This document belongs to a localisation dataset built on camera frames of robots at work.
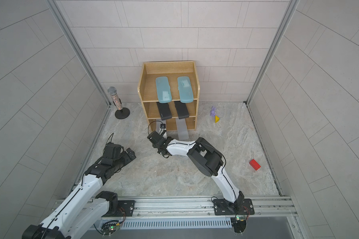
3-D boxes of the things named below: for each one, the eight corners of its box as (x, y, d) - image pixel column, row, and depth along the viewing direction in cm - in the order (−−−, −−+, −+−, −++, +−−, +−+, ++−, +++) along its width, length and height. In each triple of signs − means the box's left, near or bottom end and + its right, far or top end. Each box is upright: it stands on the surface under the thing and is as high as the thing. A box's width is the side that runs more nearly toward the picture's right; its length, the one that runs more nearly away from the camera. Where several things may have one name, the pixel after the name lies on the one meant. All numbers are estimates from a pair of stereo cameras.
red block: (256, 171, 85) (257, 169, 83) (248, 162, 88) (249, 161, 86) (259, 167, 86) (261, 166, 84) (252, 159, 89) (253, 158, 87)
